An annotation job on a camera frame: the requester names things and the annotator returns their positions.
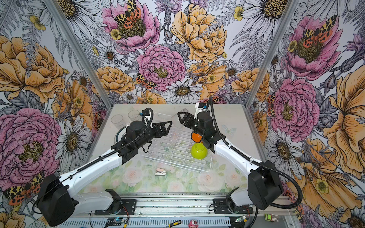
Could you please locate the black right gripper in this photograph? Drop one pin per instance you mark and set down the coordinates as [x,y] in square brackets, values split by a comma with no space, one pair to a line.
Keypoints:
[187,117]

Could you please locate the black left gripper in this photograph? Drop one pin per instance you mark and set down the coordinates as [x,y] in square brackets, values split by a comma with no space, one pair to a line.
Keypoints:
[165,131]

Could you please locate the orange plastic bowl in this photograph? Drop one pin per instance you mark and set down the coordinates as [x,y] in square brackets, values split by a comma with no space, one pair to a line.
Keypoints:
[196,137]

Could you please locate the white wire dish rack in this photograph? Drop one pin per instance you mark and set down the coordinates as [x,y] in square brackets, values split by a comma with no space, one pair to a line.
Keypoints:
[175,150]

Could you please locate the clear plastic glass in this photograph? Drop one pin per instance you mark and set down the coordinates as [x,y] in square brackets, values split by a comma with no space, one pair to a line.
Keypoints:
[176,121]
[118,121]
[134,115]

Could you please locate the lime green plastic bowl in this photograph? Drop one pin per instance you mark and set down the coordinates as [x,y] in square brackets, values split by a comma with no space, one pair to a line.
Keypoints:
[199,151]

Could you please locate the teal rimmed back plate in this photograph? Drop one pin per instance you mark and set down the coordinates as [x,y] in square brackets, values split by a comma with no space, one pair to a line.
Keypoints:
[119,135]

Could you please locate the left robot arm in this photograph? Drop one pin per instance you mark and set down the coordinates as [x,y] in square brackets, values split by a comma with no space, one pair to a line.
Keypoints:
[59,196]

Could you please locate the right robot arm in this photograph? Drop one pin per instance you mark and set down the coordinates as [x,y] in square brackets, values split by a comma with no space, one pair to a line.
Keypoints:
[263,183]

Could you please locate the floral table mat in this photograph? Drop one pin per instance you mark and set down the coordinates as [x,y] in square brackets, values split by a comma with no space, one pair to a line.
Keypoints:
[138,176]

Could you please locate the yellow black screwdriver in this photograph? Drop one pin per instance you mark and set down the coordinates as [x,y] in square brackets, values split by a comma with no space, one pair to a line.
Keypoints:
[176,223]

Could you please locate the pink small toy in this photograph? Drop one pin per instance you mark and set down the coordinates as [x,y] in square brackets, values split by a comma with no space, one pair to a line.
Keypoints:
[193,224]

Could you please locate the green circuit board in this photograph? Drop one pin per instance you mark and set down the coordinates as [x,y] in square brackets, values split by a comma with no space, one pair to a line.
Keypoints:
[116,222]

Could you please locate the small green device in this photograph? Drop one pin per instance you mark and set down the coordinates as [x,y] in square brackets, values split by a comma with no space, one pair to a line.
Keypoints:
[271,217]

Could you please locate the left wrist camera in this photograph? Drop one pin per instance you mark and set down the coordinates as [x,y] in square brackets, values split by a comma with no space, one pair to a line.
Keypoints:
[147,116]

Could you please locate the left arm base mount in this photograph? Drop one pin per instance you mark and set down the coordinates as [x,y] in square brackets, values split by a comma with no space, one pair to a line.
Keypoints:
[119,206]

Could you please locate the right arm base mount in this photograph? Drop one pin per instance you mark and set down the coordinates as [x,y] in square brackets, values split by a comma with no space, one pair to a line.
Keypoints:
[235,202]

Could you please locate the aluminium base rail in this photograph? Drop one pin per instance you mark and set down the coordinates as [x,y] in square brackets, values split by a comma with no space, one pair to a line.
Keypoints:
[157,210]

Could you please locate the aluminium corner post left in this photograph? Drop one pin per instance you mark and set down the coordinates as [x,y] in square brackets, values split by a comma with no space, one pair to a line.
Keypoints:
[65,27]

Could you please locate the aluminium corner post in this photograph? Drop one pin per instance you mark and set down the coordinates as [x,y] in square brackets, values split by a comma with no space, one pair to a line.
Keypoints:
[65,27]
[277,37]

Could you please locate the aluminium corner post right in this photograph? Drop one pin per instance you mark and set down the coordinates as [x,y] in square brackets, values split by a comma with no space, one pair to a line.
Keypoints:
[277,37]

